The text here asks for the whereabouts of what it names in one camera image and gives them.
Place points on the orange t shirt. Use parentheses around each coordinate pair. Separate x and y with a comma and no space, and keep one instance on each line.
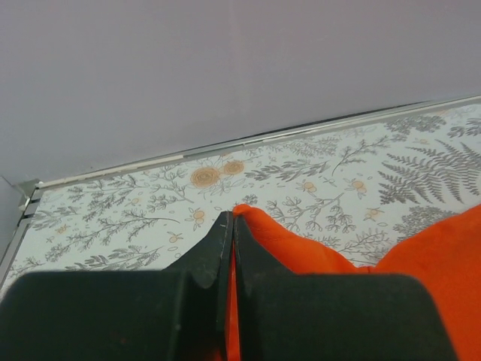
(445,257)

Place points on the aluminium frame rail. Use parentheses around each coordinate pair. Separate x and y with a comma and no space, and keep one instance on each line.
(225,146)

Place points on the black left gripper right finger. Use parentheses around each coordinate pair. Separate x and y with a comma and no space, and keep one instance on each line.
(285,316)

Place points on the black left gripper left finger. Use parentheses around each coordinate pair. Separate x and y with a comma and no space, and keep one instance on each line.
(177,313)

